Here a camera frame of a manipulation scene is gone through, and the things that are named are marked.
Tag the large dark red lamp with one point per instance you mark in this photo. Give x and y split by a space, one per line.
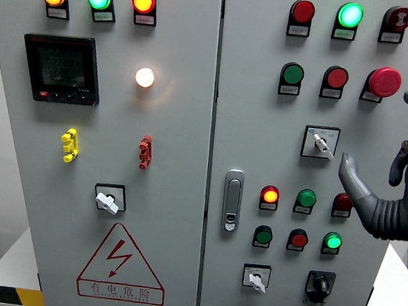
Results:
303 11

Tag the dark red buzzer lamp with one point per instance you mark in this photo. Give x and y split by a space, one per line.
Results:
398 17

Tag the small raised green button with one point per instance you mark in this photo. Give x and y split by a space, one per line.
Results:
306 198

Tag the small flat green button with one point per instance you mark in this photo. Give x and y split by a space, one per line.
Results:
264 236

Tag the small green lit lamp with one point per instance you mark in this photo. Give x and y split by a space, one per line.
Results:
332 241

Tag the large green push button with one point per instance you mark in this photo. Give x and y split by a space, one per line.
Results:
293 74

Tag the black digital display meter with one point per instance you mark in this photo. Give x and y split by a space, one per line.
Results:
62 68

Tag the large red stop button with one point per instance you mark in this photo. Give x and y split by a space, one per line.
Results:
384 81

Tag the large grey turn switch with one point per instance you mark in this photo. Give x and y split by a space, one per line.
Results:
322 144

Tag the small red push button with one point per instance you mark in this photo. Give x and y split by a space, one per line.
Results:
299 240

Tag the large red push button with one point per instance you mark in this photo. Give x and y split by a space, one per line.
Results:
337 77

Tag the pale grey door with lock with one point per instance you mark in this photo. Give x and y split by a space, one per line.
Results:
256 136

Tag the pale grey door with display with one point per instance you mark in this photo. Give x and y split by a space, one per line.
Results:
174 157

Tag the silver door lock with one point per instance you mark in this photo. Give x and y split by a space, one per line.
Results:
233 199

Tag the large orange-red lit lamp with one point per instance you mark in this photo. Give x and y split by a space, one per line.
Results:
143 0

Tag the small orange-red lit lamp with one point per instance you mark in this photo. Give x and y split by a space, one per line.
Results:
270 195

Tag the black yellow striped tape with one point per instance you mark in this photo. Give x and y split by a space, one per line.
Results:
6 295

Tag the red warning triangle sign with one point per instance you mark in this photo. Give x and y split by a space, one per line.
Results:
120 291

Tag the white round lamp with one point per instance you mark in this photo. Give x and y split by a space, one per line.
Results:
144 77

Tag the small dark red lamp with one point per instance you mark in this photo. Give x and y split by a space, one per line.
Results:
343 202

